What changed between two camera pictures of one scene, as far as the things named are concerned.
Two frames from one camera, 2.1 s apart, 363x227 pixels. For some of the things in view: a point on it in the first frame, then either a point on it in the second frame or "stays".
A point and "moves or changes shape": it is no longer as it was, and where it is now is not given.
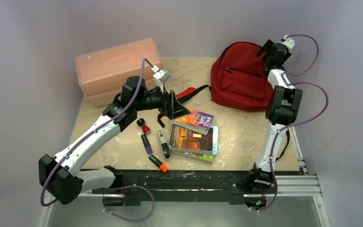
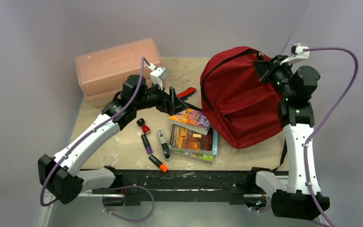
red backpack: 239,79 moves or changes shape
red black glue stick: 141,122 stays
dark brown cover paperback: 190,139 stays
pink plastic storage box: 102,74 stays
